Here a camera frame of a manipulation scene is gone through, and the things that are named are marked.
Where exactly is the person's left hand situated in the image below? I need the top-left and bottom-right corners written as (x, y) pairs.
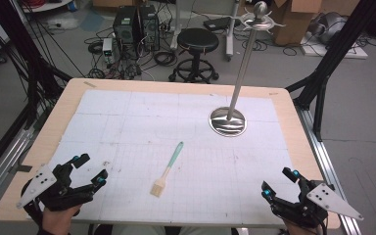
top-left (41, 204), bottom-right (82, 235)

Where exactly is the grey round device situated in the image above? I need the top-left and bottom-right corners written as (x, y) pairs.
top-left (308, 11), bottom-right (350, 46)

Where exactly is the steel utensil stand with hooks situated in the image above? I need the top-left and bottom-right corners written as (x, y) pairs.
top-left (208, 0), bottom-right (287, 138)

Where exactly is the person's right hand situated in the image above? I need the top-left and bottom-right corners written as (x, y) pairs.
top-left (282, 217), bottom-right (319, 235)

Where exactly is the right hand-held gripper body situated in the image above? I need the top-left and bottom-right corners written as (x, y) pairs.
top-left (269, 178), bottom-right (364, 229)

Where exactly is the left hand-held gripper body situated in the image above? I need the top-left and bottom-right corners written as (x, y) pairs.
top-left (15, 163), bottom-right (96, 212)

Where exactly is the black round stool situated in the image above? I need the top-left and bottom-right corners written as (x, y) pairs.
top-left (167, 27), bottom-right (220, 84)

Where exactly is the large cardboard box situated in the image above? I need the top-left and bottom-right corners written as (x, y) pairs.
top-left (268, 0), bottom-right (325, 47)

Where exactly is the tangle of black floor cables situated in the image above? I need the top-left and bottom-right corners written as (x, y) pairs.
top-left (83, 24), bottom-right (179, 80)

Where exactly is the small grey power supply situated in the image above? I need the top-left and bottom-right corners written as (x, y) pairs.
top-left (101, 37), bottom-right (115, 65)

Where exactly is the black computer tower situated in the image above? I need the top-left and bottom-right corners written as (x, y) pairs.
top-left (138, 4), bottom-right (162, 52)
top-left (112, 5), bottom-right (142, 45)

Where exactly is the aluminium rail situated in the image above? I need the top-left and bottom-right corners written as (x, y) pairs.
top-left (294, 105), bottom-right (364, 235)
top-left (0, 125), bottom-right (36, 214)

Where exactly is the black frame post with cables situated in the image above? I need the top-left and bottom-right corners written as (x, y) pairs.
top-left (0, 0), bottom-right (73, 129)

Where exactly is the teal handled pastry brush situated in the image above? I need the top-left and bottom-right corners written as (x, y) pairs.
top-left (149, 141), bottom-right (185, 198)

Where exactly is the black flat case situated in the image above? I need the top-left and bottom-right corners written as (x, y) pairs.
top-left (203, 16), bottom-right (243, 32)

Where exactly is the white grid mat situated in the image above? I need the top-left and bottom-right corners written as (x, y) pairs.
top-left (35, 88), bottom-right (304, 227)

